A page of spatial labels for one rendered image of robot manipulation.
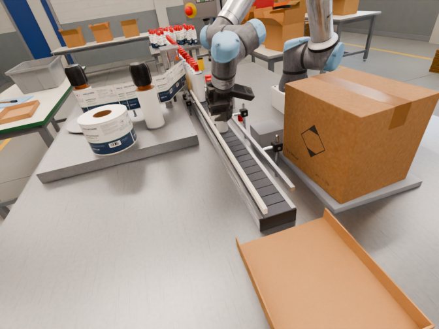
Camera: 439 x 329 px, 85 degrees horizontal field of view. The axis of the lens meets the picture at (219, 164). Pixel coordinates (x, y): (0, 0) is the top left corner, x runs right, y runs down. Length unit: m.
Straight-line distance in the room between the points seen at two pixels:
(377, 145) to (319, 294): 0.38
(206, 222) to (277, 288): 0.27
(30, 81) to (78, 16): 5.99
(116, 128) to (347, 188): 0.86
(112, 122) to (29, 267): 0.55
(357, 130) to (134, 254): 0.64
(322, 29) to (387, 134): 0.55
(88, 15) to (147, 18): 1.61
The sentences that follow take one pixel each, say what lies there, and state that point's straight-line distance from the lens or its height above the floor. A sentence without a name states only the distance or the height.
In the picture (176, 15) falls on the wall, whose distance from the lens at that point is 8.87.
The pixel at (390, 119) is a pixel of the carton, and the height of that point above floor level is 1.09.
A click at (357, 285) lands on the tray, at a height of 0.83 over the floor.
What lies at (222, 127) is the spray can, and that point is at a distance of 1.04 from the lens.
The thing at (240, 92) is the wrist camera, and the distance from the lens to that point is 0.83.
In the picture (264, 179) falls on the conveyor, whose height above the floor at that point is 0.88.
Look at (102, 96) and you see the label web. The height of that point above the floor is 1.02.
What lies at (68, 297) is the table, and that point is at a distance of 0.75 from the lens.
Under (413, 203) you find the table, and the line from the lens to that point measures 0.88.
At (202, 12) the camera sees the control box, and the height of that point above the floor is 1.31.
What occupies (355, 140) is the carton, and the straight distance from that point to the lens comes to 0.64.
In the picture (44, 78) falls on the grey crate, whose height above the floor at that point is 0.91.
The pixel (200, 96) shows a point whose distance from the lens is 1.41.
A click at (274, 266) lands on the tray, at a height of 0.83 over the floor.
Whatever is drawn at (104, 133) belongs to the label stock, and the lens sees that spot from 1.07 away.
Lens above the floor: 1.38
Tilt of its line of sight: 35 degrees down
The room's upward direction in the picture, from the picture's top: 9 degrees counter-clockwise
